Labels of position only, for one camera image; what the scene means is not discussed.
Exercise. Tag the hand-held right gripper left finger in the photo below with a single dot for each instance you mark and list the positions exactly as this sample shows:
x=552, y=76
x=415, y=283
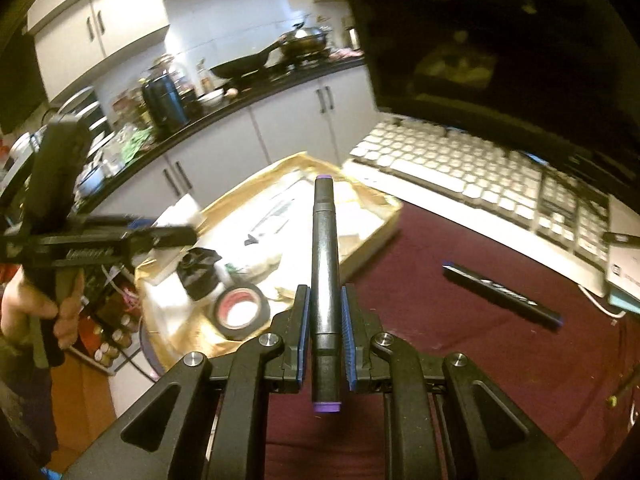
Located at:
x=302, y=345

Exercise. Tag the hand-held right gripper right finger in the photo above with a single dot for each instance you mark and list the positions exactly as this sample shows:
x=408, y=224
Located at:
x=346, y=340

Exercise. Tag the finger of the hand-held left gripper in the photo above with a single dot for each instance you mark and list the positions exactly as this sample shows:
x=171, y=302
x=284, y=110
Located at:
x=140, y=221
x=170, y=237

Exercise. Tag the black tape roll red core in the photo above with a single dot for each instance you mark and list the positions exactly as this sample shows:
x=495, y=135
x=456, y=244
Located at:
x=240, y=334

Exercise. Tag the black marker purple cap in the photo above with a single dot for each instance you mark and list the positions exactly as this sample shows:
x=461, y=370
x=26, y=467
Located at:
x=325, y=260

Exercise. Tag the cardboard box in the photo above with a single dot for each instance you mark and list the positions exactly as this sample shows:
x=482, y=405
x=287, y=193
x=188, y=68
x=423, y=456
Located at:
x=372, y=232

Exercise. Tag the person's left forearm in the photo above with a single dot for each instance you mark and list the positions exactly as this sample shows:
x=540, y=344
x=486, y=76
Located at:
x=25, y=400

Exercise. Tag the person's left hand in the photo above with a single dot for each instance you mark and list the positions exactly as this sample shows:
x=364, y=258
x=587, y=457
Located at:
x=20, y=305

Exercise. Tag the white plastic bag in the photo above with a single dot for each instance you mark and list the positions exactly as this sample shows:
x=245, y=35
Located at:
x=180, y=212

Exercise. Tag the black crumpled packet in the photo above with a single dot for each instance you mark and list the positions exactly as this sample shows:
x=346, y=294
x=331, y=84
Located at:
x=197, y=272

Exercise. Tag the silver tube black cap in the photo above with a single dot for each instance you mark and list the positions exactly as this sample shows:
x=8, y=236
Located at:
x=270, y=222

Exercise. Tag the spice jar rack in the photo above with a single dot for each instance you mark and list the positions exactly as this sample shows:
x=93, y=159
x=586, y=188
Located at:
x=115, y=335

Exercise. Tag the dark thermos jug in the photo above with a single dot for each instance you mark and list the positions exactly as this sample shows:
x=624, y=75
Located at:
x=165, y=100

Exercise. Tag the black kitchen countertop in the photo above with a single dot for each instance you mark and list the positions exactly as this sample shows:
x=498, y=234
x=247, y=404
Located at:
x=225, y=110

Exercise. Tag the white bowl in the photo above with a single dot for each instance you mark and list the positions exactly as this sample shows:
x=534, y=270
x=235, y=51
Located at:
x=210, y=99

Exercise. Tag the black marker blue cap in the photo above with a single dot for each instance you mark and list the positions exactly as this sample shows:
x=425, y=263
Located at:
x=500, y=292

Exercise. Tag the white lower kitchen cabinets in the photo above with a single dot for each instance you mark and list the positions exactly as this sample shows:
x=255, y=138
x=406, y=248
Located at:
x=290, y=120

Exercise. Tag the white kitchen cabinets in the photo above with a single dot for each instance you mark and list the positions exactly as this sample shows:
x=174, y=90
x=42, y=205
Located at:
x=125, y=15
x=290, y=120

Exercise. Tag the white upper kitchen cabinets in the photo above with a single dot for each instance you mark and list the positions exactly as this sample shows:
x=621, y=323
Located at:
x=125, y=15

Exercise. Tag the black wok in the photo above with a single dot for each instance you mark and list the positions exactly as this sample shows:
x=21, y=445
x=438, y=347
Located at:
x=240, y=65

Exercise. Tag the beige computer keyboard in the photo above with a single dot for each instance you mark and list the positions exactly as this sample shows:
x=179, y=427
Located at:
x=450, y=160

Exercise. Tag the steel wok with lid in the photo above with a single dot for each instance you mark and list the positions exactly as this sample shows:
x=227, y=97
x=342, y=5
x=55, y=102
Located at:
x=305, y=40

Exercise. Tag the black marker green cap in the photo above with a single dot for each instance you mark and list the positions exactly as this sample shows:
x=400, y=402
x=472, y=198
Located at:
x=611, y=401

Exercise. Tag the blue notebook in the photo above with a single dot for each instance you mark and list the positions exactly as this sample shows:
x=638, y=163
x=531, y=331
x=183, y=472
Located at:
x=627, y=302

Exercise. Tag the grey notebook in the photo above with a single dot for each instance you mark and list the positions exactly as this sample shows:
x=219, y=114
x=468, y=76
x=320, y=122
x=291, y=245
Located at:
x=627, y=260

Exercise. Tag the black pen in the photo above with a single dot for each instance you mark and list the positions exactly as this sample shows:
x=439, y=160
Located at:
x=625, y=238

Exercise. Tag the black computer monitor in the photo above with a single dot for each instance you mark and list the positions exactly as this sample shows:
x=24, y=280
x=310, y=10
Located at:
x=475, y=35

